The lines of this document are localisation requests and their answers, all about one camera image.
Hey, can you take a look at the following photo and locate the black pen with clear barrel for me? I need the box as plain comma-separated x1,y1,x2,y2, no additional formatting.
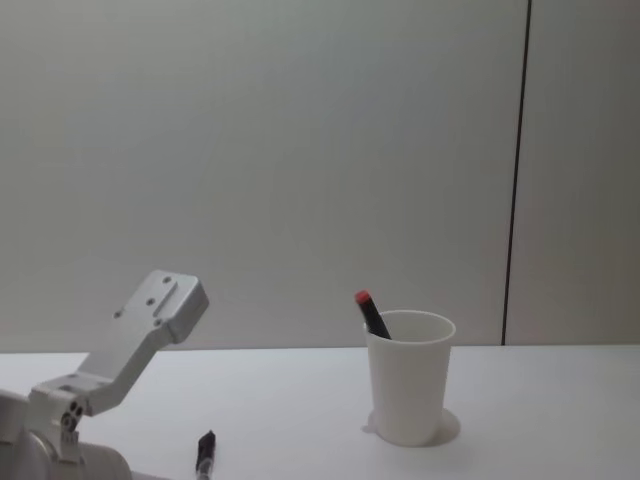
194,429,217,480

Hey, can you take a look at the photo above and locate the white plastic cup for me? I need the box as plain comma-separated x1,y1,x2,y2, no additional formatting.
363,309,457,447

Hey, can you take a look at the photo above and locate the black marker with red cap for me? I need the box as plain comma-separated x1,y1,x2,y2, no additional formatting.
354,290,394,341

